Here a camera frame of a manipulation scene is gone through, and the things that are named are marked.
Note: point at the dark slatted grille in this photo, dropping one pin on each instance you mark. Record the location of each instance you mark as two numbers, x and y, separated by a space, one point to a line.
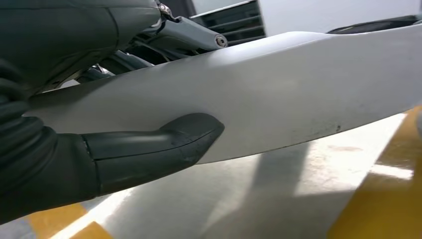
237 23

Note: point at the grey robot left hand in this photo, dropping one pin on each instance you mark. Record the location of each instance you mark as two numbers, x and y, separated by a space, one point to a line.
66 33

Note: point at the yellow tape divider strip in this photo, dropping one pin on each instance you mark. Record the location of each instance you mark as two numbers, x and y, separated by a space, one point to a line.
379 204

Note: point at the black bag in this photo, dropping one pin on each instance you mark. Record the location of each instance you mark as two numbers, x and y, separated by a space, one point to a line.
379 24

